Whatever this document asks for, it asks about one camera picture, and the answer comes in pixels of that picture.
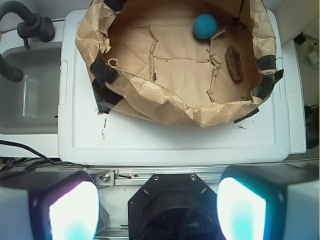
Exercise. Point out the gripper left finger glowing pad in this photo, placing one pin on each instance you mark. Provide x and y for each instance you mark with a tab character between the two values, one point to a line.
48	205

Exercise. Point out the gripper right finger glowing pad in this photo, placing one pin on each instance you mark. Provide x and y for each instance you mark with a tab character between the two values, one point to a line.
269	202

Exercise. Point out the blue dimpled ball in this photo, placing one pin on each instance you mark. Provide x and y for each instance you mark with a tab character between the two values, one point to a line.
205	26

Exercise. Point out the white plastic bin lid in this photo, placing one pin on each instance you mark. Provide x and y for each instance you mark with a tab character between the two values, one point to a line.
88	137

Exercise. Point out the grey sink basin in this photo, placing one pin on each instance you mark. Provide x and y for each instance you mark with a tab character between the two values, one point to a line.
31	106

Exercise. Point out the brown wood piece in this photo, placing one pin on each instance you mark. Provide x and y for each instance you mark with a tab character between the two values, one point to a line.
233	61

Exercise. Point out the brown paper bag tray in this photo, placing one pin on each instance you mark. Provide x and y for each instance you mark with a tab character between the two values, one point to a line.
143	59

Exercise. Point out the black faucet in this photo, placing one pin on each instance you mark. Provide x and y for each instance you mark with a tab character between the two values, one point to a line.
33	25

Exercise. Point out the aluminium extrusion rail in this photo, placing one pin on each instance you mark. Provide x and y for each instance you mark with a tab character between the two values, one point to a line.
137	176

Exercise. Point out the black octagonal mount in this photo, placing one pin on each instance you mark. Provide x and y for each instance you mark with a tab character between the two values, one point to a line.
174	207

